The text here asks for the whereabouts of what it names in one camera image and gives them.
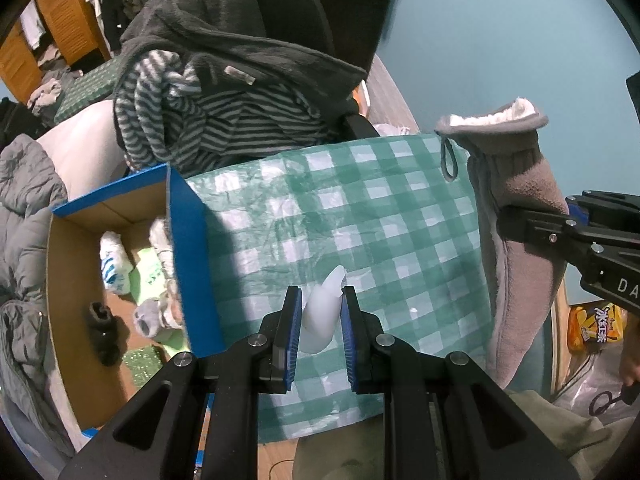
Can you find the wooden cabinet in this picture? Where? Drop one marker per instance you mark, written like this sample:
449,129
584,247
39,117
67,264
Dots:
70,26

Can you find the white sofa cushion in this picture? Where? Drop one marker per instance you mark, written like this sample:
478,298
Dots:
84,150

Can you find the black clothes pile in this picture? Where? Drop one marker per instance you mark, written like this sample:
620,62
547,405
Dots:
16,119

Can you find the blue cardboard box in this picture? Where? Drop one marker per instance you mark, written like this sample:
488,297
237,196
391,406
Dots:
128,207

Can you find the black sock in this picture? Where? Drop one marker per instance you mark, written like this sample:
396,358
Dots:
103,333

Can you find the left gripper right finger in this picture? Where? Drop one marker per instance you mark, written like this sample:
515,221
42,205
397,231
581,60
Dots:
443,418

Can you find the dark fleece jacket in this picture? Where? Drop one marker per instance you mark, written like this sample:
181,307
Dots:
227,41

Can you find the striped grey sweater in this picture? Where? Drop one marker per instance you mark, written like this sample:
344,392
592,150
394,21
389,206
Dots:
166,115

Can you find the white grey sock bundle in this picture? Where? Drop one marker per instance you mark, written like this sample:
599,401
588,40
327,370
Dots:
158,313

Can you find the person right hand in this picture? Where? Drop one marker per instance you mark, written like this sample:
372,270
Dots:
630,362

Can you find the yellow snack bag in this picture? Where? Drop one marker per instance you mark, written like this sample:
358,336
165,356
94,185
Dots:
592,326

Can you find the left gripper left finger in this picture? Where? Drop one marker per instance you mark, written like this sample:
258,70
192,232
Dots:
197,417

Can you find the green checkered tablecloth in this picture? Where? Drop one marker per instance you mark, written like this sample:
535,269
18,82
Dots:
380,208

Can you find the white small sock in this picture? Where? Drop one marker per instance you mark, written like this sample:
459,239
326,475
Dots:
321,313

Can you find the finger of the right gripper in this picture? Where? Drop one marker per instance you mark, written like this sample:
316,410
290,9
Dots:
611,210
564,233

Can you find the white blue striped sock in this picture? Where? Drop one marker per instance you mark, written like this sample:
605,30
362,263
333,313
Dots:
115,264

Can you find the green white plastic bag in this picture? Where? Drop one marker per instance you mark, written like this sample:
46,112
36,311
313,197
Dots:
147,281

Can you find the green checkered folded blanket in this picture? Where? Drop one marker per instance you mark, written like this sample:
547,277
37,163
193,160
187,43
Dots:
92,87

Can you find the grey puffer jacket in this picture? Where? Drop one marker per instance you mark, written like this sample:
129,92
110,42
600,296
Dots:
30,190

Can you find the grey fleece-lined sock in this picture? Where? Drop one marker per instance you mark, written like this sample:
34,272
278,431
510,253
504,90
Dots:
506,168

